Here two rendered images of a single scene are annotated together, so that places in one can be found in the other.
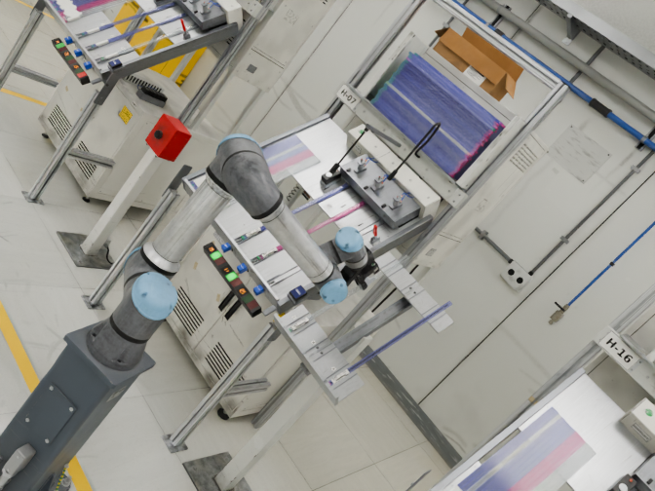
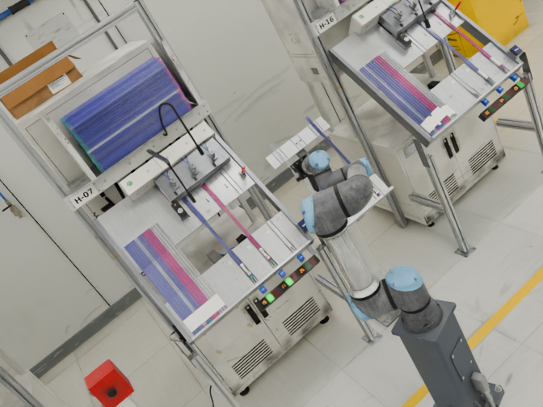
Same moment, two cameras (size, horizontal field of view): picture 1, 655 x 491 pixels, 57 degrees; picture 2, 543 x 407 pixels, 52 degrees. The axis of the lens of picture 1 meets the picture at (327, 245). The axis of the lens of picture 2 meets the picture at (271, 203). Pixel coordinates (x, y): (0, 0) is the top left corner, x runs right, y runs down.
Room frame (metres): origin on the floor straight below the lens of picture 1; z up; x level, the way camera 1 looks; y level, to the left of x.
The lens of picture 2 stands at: (0.45, 1.50, 2.08)
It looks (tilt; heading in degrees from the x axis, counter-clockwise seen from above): 28 degrees down; 316
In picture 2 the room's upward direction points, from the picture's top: 31 degrees counter-clockwise
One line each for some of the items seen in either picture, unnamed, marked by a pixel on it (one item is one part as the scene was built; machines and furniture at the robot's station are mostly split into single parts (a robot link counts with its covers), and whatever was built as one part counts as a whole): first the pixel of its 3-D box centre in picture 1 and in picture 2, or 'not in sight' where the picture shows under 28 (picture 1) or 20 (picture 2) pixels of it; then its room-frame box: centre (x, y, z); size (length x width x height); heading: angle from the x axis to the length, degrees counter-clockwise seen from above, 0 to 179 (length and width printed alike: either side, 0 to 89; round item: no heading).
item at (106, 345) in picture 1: (123, 336); (418, 308); (1.37, 0.25, 0.60); 0.15 x 0.15 x 0.10
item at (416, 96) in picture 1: (437, 115); (128, 113); (2.50, 0.01, 1.52); 0.51 x 0.13 x 0.27; 62
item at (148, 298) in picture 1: (146, 303); (405, 287); (1.38, 0.26, 0.72); 0.13 x 0.12 x 0.14; 32
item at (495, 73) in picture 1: (490, 68); (56, 67); (2.82, -0.04, 1.82); 0.68 x 0.30 x 0.20; 62
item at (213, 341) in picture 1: (265, 317); (237, 297); (2.64, 0.00, 0.31); 0.70 x 0.65 x 0.62; 62
